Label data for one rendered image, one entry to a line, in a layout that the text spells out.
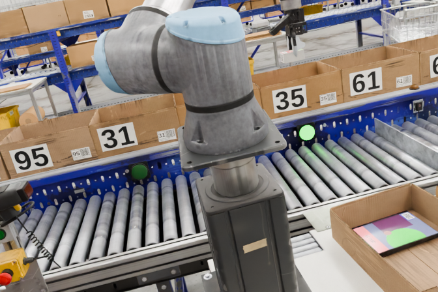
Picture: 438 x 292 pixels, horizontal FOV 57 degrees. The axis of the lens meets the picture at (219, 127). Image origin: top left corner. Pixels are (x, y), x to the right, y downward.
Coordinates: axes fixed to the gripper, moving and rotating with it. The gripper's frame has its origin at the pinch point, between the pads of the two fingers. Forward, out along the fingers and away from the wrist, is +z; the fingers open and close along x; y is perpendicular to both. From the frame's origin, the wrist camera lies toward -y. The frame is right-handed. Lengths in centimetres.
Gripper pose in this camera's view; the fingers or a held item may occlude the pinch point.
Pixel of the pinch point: (292, 53)
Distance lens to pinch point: 196.9
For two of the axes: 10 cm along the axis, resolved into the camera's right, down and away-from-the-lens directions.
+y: 9.7, -2.2, 0.9
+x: -1.5, -3.0, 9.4
